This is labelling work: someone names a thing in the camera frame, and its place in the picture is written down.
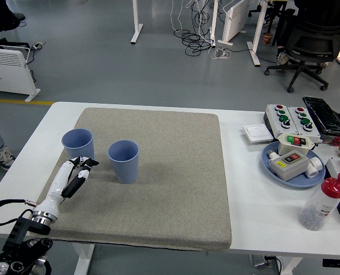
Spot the white plug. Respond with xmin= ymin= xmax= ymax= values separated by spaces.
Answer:
xmin=265 ymin=148 xmax=280 ymax=162

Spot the blue ribbed cup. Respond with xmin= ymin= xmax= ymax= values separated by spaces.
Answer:
xmin=107 ymin=139 xmax=140 ymax=184
xmin=61 ymin=128 xmax=95 ymax=160

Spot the black desk control panel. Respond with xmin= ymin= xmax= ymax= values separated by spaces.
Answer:
xmin=322 ymin=258 xmax=340 ymax=269

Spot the black wrapped tray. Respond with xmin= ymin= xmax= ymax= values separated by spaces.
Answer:
xmin=302 ymin=96 xmax=340 ymax=136

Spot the white cable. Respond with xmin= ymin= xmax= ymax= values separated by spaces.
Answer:
xmin=169 ymin=0 xmax=194 ymax=33

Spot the white green-red push-button switch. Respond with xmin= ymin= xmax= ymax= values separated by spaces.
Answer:
xmin=278 ymin=132 xmax=316 ymax=157

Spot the grey-brown speckled mat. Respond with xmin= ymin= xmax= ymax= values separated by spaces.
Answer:
xmin=26 ymin=107 xmax=233 ymax=253

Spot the black cable bundle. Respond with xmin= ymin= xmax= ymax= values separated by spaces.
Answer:
xmin=174 ymin=0 xmax=217 ymax=57

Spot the white wall switch plate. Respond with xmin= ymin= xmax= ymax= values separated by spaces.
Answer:
xmin=242 ymin=123 xmax=275 ymax=144

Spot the blue round plate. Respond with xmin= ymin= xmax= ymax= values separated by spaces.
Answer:
xmin=261 ymin=140 xmax=326 ymax=188

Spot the white pipe fitting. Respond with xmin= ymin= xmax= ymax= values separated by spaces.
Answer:
xmin=306 ymin=156 xmax=324 ymax=179

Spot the white table leg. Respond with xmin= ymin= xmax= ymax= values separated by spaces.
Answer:
xmin=280 ymin=256 xmax=303 ymax=275
xmin=73 ymin=242 xmax=95 ymax=275

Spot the person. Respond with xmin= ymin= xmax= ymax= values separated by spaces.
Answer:
xmin=272 ymin=0 xmax=340 ymax=67

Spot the white four-button control box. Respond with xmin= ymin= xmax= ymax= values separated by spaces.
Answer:
xmin=287 ymin=106 xmax=322 ymax=139
xmin=265 ymin=103 xmax=299 ymax=136

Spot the white desk leg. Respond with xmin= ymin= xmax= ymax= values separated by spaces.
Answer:
xmin=208 ymin=0 xmax=220 ymax=48
xmin=247 ymin=0 xmax=270 ymax=68
xmin=130 ymin=0 xmax=144 ymax=45

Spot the white panel heater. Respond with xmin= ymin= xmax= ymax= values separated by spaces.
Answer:
xmin=217 ymin=0 xmax=251 ymax=47
xmin=0 ymin=47 xmax=42 ymax=103

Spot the clear bottle red cap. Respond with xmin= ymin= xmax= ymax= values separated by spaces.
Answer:
xmin=298 ymin=173 xmax=340 ymax=231

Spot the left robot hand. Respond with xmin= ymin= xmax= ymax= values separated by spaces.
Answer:
xmin=36 ymin=155 xmax=100 ymax=222

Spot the grey red-button switch box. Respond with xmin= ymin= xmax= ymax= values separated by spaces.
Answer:
xmin=269 ymin=151 xmax=310 ymax=182

